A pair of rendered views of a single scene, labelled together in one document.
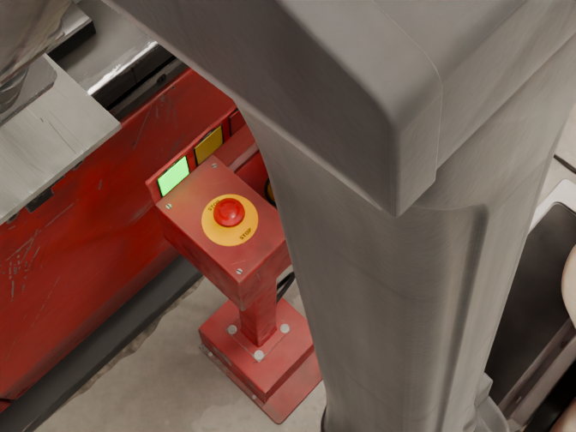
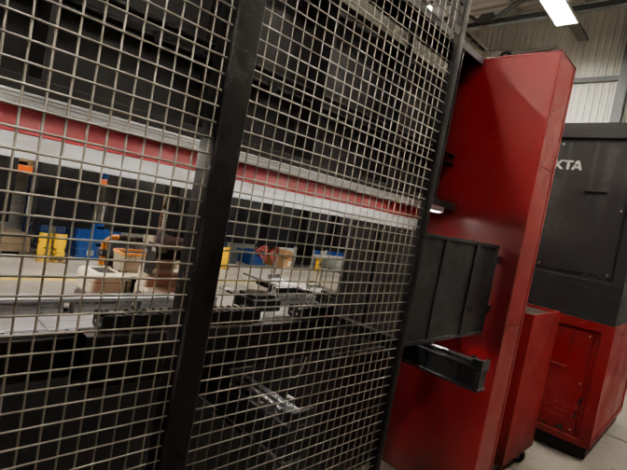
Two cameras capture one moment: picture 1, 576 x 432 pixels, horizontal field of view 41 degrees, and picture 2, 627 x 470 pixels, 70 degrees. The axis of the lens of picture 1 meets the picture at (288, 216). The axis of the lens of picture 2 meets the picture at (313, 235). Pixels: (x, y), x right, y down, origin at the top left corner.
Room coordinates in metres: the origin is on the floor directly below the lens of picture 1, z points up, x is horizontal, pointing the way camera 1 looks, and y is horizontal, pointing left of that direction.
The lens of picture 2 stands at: (2.46, 0.55, 1.34)
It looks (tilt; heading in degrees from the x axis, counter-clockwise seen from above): 3 degrees down; 182
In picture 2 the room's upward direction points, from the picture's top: 10 degrees clockwise
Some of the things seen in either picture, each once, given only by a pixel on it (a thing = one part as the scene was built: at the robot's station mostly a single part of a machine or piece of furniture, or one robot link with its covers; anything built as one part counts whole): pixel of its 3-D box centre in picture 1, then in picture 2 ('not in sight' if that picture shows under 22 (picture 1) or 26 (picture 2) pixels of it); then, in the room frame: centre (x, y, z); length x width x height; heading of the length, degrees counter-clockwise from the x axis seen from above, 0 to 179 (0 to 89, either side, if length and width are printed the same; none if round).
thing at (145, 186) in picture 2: not in sight; (133, 205); (1.09, -0.08, 1.26); 0.15 x 0.09 x 0.17; 138
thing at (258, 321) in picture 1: (255, 288); not in sight; (0.43, 0.05, 0.39); 0.05 x 0.05 x 0.54; 49
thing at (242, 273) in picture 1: (250, 201); not in sight; (0.43, 0.05, 0.75); 0.20 x 0.16 x 0.18; 139
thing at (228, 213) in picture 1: (229, 216); not in sight; (0.39, 0.07, 0.79); 0.04 x 0.04 x 0.04
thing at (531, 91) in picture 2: not in sight; (445, 269); (-0.09, 1.22, 1.15); 0.85 x 0.25 x 2.30; 48
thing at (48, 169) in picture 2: not in sight; (63, 196); (1.24, -0.21, 1.26); 0.15 x 0.09 x 0.17; 138
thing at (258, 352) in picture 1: (258, 328); not in sight; (0.43, 0.05, 0.13); 0.10 x 0.10 x 0.01; 49
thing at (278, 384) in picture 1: (268, 346); not in sight; (0.41, 0.03, 0.06); 0.25 x 0.20 x 0.12; 49
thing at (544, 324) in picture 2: not in sight; (489, 379); (-0.37, 1.70, 0.50); 0.50 x 0.50 x 1.00; 48
